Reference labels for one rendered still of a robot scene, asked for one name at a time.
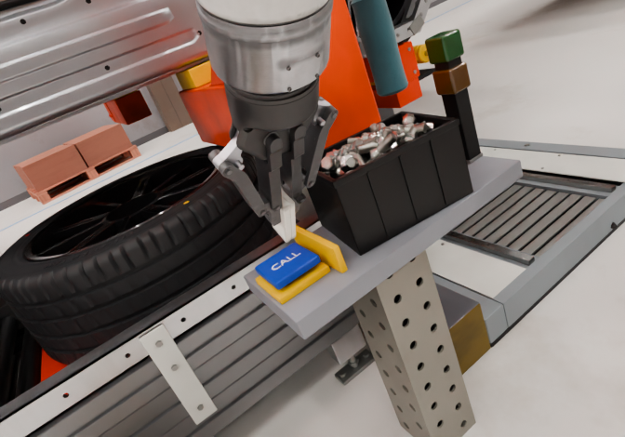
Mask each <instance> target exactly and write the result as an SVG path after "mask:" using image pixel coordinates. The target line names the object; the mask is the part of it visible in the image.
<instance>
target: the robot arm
mask: <svg viewBox="0 0 625 437"><path fill-rule="evenodd" d="M196 7H197V12H198V15H199V17H200V19H201V21H202V26H203V31H204V36H205V39H206V48H207V52H208V56H209V61H210V65H211V67H212V69H213V71H214V72H215V74H216V75H217V77H218V78H219V79H221V80H222V81H223V83H224V87H225V92H226V98H227V102H228V107H229V111H230V114H231V117H232V125H231V128H230V131H229V136H230V139H231V140H230V142H229V143H228V144H227V145H226V146H225V148H224V149H223V150H222V151H220V150H218V149H216V150H213V151H211V152H210V153H209V155H208V159H209V160H210V161H211V163H212V164H213V165H214V166H215V167H216V169H217V170H218V171H219V172H220V173H221V175H222V176H223V177H225V178H227V179H230V180H231V181H232V182H233V184H234V185H235V187H236V188H237V190H238V191H239V192H240V193H241V195H242V196H243V198H244V199H245V201H246V202H247V203H248V205H249V206H250V207H251V208H252V209H253V211H254V212H255V213H256V214H257V215H258V217H263V216H264V215H265V217H266V219H267V220H269V221H270V222H271V224H272V225H273V228H274V229H275V230H276V231H277V233H278V234H279V235H280V236H281V237H282V238H283V240H284V241H285V242H286V243H287V242H289V241H291V239H294V238H295V237H296V218H295V213H297V212H298V211H299V205H300V204H302V203H303V202H304V201H305V200H306V196H305V195H304V194H303V193H302V190H303V189H304V188H305V187H307V188H311V187H312V186H313V184H314V183H315V181H316V177H317V173H318V170H319V166H320V163H321V160H322V156H323V152H324V149H325V146H326V140H327V136H328V132H329V130H330V128H331V127H332V125H333V123H334V121H335V120H336V118H337V116H338V114H339V111H338V110H337V109H336V108H335V107H333V106H332V105H331V104H330V103H329V102H328V101H326V100H325V99H324V98H323V97H321V96H319V76H320V75H321V74H322V72H323V71H324V69H325V68H326V65H327V63H328V60H329V49H330V28H331V12H332V9H333V0H196ZM242 151H244V152H247V153H249V154H251V155H253V156H254V157H255V163H256V169H257V176H258V183H259V191H258V192H257V190H256V189H255V187H254V185H253V184H252V182H251V180H250V178H249V177H248V175H247V174H246V173H245V171H244V170H243V169H244V167H245V166H244V165H243V164H242V163H243V158H242V157H241V153H242ZM305 168H306V169H307V171H306V170H305ZM281 186H282V187H283V189H282V188H281Z"/></svg>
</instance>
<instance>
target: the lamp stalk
mask: <svg viewBox="0 0 625 437"><path fill-rule="evenodd" d="M460 63H462V61H461V57H458V58H456V59H454V60H452V61H450V62H448V63H440V64H434V67H435V70H436V71H440V70H448V69H451V68H453V67H455V66H457V65H458V64H460ZM442 99H443V103H444V107H445V114H446V117H454V118H458V119H459V122H460V124H459V132H460V135H461V139H462V144H463V148H464V152H465V156H466V161H467V164H471V163H473V162H474V161H476V160H477V159H479V158H480V157H481V156H483V153H482V152H481V151H480V146H479V141H478V137H477V132H476V128H475V123H474V119H473V114H472V106H471V102H470V97H469V92H468V88H465V89H464V90H462V91H460V92H459V93H458V94H456V95H442Z"/></svg>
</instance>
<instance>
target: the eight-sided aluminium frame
mask: <svg viewBox="0 0 625 437"><path fill-rule="evenodd" d="M431 1H432V0H408V3H407V5H406V10H405V13H404V16H403V18H402V21H401V23H400V24H398V25H396V26H394V27H393V28H394V31H395V36H396V40H397V43H399V42H401V41H403V40H405V39H407V38H408V37H410V36H413V35H416V33H420V32H421V29H422V26H423V24H424V23H425V22H424V21H425V18H426V15H427V12H428V9H429V6H430V3H431ZM356 38H357V41H358V44H359V47H360V50H361V53H362V57H363V59H364V58H366V53H365V50H364V47H363V44H362V41H361V38H360V37H358V36H356Z"/></svg>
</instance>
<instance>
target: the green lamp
mask: <svg viewBox="0 0 625 437"><path fill-rule="evenodd" d="M425 46H426V50H427V54H428V58H429V62H430V64H440V63H448V62H450V61H452V60H454V59H456V58H458V57H460V56H462V55H463V54H464V48H463V44H462V40H461V35H460V30H459V29H455V30H450V31H444V32H440V33H438V34H436V35H434V36H432V37H430V38H427V39H426V40H425Z"/></svg>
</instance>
